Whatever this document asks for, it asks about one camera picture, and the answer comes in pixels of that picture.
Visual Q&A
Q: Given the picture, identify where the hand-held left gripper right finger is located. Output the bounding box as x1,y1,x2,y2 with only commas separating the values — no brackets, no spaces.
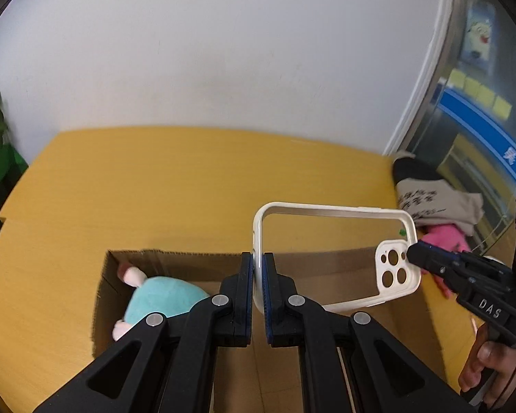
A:
261,253,478,413

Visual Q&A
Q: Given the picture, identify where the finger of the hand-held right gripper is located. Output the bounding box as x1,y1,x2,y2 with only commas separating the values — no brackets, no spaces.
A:
406,245,479,297
421,243,514,288

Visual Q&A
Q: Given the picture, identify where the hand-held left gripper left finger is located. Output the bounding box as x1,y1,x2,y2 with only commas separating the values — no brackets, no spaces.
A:
32,253,254,413

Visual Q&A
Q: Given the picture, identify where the cream clear phone case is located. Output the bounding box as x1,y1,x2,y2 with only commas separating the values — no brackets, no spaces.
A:
252,201,422,316

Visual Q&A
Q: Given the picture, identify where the shallow cardboard box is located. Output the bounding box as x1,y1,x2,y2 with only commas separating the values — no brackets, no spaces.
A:
90,245,448,413

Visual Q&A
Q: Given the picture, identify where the yellow wooden desktop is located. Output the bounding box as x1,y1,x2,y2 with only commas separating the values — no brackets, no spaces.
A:
0,126,486,413

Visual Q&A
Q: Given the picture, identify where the person's right hand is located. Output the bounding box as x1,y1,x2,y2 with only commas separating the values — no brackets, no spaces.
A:
458,324,516,393

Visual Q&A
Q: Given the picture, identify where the beige printed cloth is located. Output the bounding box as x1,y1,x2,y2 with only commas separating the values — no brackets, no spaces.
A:
391,150,484,235

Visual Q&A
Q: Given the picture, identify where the teal and pink plush toy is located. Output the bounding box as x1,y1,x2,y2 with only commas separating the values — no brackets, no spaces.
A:
112,262,211,340

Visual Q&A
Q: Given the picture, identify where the blue door banner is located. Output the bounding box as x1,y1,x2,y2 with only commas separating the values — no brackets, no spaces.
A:
439,88,516,187

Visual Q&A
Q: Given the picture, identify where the cartoon sheep sticker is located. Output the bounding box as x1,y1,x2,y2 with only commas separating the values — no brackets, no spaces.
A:
462,2,498,68

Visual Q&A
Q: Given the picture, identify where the glass door with metal frame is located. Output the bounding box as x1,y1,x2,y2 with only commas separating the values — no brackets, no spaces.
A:
383,0,516,259

